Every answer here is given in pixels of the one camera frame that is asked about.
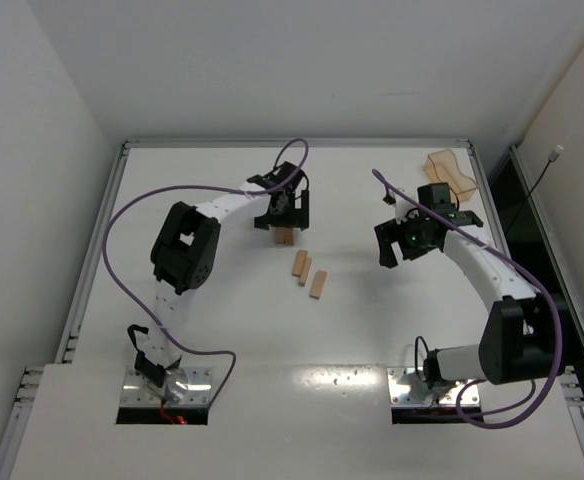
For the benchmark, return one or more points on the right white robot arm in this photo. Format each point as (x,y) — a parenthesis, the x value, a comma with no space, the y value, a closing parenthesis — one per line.
(523,334)

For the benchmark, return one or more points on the wood block thin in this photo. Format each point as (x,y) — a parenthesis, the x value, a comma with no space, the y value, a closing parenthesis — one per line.
(305,271)

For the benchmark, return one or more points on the black cable white plug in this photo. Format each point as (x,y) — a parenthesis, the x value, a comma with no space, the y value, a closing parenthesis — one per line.
(551,159)

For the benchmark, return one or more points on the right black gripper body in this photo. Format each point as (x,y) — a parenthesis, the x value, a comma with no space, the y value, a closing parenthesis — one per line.
(392,236)

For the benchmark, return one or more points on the metal base plate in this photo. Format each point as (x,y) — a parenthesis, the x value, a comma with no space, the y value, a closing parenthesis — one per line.
(183,388)
(407,390)

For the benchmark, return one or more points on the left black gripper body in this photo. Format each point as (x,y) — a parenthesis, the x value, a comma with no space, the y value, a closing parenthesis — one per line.
(282,219)

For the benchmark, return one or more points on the translucent orange plastic container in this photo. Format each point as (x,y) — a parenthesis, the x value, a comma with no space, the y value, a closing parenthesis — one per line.
(443,167)

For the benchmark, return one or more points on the plain wood block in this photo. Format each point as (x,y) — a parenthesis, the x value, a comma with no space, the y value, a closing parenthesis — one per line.
(279,236)

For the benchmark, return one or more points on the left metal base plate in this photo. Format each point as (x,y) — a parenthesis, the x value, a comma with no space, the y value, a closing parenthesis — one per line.
(183,388)

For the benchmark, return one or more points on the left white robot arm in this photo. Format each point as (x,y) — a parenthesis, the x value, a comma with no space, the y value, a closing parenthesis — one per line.
(184,252)

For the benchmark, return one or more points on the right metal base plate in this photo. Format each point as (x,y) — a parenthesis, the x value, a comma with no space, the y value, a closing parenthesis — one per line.
(407,390)

